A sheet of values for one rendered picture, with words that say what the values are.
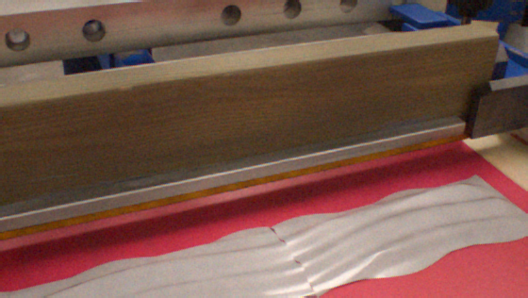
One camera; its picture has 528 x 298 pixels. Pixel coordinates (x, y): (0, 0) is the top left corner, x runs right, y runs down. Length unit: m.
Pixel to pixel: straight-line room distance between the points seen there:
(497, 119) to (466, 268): 0.15
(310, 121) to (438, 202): 0.11
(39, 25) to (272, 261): 0.32
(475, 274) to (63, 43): 0.40
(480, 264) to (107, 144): 0.25
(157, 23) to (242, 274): 0.30
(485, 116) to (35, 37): 0.39
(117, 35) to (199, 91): 0.23
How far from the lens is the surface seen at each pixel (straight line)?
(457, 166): 0.50
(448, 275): 0.39
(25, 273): 0.39
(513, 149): 0.54
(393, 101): 0.44
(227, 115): 0.38
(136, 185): 0.38
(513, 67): 0.59
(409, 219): 0.41
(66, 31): 0.57
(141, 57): 0.78
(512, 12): 1.15
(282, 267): 0.36
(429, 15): 0.68
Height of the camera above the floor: 1.20
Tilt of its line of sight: 31 degrees down
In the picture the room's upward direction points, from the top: 2 degrees clockwise
